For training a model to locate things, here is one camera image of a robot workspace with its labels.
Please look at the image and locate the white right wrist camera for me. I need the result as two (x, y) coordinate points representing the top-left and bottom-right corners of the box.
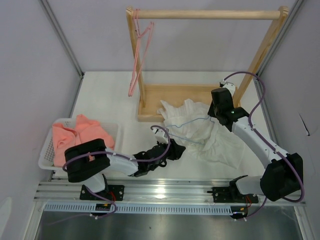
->
(219, 79), (236, 97)

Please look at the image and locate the pink wire hanger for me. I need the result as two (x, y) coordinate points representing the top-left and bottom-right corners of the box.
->
(128, 8), (155, 97)

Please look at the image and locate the right aluminium frame post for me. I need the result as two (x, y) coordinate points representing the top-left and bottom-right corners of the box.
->
(254, 0), (307, 78)

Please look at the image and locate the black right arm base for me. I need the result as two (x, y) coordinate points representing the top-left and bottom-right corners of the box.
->
(207, 175), (259, 204)

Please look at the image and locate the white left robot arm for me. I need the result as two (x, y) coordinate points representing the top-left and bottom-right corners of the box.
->
(62, 138), (186, 200)

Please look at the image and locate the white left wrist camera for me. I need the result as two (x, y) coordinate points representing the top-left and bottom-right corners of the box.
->
(152, 127), (170, 144)

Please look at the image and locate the white slotted cable duct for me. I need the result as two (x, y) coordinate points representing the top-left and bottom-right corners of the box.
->
(44, 202), (233, 216)

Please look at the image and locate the pink garment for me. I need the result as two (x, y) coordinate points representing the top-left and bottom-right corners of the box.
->
(52, 114), (115, 167)

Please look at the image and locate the wooden clothes rack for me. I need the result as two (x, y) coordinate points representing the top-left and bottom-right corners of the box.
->
(125, 6), (289, 123)

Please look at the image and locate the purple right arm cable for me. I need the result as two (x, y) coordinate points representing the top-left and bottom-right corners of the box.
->
(221, 71), (305, 204)

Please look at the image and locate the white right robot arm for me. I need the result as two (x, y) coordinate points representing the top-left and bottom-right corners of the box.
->
(208, 87), (305, 202)

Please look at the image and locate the aluminium frame post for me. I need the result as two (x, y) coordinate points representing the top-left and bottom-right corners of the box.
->
(254, 0), (307, 78)
(37, 0), (84, 78)

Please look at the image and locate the blue wire hanger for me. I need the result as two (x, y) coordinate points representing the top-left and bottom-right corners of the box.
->
(165, 116), (215, 146)

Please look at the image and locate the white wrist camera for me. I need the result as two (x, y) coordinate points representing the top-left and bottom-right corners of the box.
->
(152, 127), (170, 144)
(219, 79), (236, 97)

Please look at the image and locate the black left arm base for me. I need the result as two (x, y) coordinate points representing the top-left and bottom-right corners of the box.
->
(79, 178), (125, 201)

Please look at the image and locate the left aluminium frame post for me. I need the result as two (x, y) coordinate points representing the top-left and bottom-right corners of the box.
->
(37, 0), (84, 78)

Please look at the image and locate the white skirt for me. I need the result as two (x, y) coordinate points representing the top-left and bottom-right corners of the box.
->
(157, 99), (245, 169)

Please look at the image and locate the aluminium mounting rail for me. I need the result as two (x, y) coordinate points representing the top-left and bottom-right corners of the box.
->
(33, 177), (307, 207)

